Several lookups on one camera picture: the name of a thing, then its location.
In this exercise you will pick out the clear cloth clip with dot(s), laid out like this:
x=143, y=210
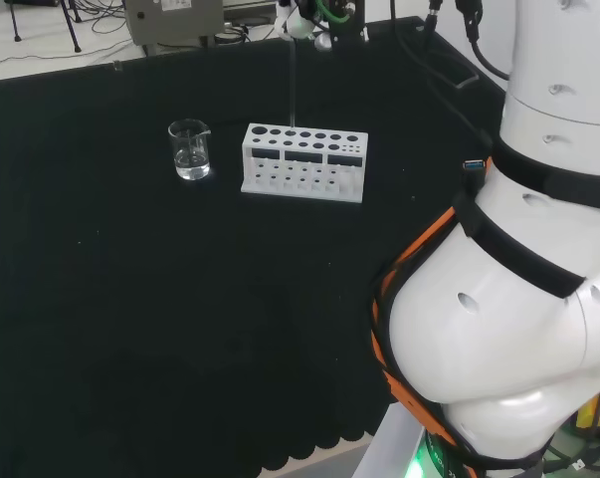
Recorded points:
x=117, y=65

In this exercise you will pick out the white test tube rack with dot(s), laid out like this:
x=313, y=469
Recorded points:
x=304, y=186

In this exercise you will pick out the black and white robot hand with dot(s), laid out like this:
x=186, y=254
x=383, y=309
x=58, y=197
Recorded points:
x=346, y=22

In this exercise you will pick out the clear glass beaker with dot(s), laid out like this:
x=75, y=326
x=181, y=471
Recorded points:
x=192, y=154

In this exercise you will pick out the grey equipment box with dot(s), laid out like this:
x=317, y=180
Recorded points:
x=175, y=20

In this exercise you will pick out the black tripod leg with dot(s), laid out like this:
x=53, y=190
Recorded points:
x=15, y=22
x=73, y=30

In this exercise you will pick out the black bench cloth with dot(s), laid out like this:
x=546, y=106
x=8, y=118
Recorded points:
x=180, y=309

